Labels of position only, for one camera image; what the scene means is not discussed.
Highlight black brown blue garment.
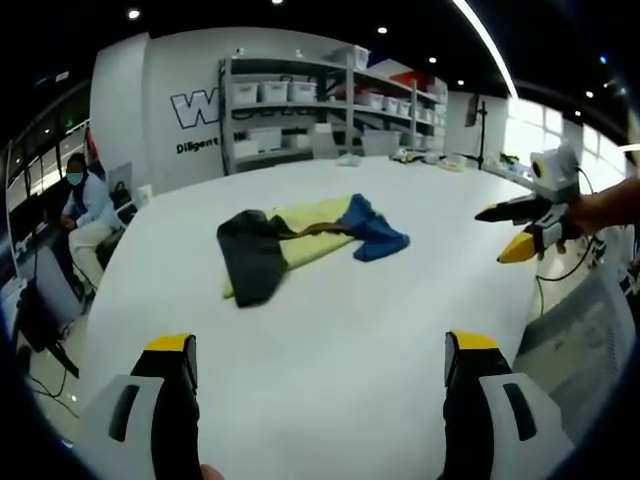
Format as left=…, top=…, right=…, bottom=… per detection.
left=216, top=193, right=412, bottom=309

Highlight black bag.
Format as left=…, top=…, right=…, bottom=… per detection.
left=111, top=181, right=135, bottom=212

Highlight grey metal shelving unit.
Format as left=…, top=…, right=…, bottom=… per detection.
left=217, top=45, right=450, bottom=176

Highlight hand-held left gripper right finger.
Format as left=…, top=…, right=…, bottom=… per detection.
left=441, top=329, right=577, bottom=480

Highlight grey mesh office chair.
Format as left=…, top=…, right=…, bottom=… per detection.
left=513, top=277, right=637, bottom=451

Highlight black floor cable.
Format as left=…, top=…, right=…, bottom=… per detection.
left=22, top=367, right=82, bottom=419

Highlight yellow-green folding template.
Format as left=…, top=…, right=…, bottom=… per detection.
left=221, top=196, right=362, bottom=301

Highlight black monitor on stand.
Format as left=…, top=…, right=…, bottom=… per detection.
left=463, top=93, right=490, bottom=172

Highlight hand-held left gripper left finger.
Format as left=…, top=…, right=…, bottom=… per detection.
left=79, top=332, right=202, bottom=480

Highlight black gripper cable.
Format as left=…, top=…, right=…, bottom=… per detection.
left=533, top=238, right=604, bottom=317

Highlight small clutter of tools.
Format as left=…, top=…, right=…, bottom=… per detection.
left=389, top=148, right=432, bottom=165

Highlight ceiling light strip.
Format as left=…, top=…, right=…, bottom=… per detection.
left=452, top=0, right=520, bottom=99

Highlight dark computer case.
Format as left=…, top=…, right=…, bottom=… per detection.
left=13, top=244, right=85, bottom=354

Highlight rows of white storage bins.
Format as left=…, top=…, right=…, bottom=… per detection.
left=230, top=47, right=448, bottom=154

